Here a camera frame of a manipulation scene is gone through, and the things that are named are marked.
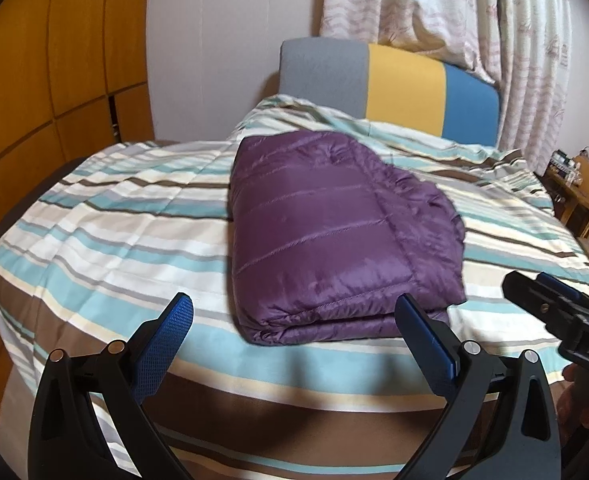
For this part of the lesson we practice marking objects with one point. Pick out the purple puffer jacket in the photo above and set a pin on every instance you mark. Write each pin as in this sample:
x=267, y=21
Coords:
x=324, y=230

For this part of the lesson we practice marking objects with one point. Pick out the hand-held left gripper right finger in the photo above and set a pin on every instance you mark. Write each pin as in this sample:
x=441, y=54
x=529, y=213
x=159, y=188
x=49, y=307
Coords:
x=437, y=350

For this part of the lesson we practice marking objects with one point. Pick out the wooden side table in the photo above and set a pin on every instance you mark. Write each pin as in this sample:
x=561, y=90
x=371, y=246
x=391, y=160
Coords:
x=579, y=185

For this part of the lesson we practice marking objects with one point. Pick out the dark bed frame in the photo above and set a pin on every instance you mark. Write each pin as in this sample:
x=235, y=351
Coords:
x=19, y=205

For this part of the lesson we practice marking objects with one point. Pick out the wooden wardrobe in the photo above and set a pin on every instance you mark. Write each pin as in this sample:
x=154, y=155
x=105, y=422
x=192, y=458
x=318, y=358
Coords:
x=49, y=60

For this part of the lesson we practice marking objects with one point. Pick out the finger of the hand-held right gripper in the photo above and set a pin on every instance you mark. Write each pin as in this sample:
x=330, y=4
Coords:
x=534, y=300
x=561, y=287

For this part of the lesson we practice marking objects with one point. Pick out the person's right hand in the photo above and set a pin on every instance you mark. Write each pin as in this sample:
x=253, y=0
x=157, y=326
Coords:
x=566, y=405

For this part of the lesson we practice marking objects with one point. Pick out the ship print curtain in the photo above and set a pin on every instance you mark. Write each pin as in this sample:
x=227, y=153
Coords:
x=524, y=60

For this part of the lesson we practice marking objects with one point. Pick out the grey yellow blue headboard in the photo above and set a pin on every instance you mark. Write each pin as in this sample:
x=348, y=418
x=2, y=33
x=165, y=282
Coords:
x=404, y=80

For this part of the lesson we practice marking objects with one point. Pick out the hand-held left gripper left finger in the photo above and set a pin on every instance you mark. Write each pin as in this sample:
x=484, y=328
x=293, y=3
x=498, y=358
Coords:
x=167, y=345

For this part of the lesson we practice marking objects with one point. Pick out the striped bed blanket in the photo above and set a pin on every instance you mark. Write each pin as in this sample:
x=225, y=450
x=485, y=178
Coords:
x=124, y=240

